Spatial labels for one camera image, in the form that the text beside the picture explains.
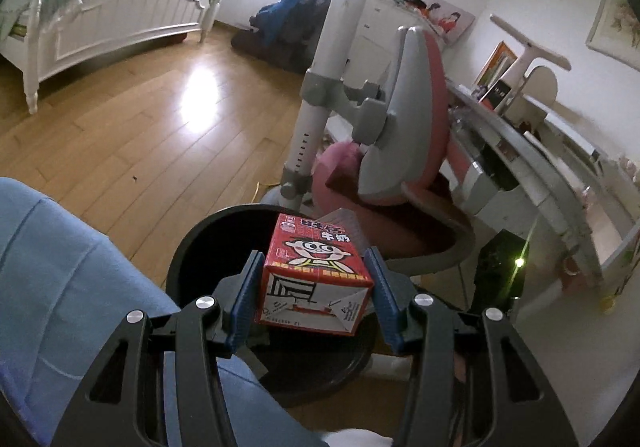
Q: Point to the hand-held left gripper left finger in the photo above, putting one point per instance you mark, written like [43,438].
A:
[245,298]

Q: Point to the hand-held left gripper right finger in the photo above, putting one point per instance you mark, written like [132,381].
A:
[383,298]

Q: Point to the black round trash bin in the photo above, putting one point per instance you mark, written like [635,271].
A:
[210,247]

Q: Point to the red milk carton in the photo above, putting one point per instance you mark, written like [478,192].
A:
[310,254]

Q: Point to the white cloth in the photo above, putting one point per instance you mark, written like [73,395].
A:
[391,366]

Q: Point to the black device with green light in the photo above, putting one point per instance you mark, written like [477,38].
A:
[500,272]

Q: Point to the pink grey child chair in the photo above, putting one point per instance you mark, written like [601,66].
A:
[400,127]

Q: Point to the blue star-print bed sheet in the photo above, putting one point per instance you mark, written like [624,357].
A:
[60,287]

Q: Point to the white study desk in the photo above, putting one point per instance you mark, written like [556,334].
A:
[545,167]

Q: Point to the black box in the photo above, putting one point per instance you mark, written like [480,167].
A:
[496,94]

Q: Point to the orange book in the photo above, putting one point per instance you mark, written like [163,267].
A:
[495,61]

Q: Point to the white cabinet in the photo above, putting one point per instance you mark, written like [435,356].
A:
[380,24]

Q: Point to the poster with figures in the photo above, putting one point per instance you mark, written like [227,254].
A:
[447,19]

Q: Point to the white wooden bed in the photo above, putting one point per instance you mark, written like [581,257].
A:
[120,22]

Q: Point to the framed flower picture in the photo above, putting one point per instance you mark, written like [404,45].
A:
[615,22]

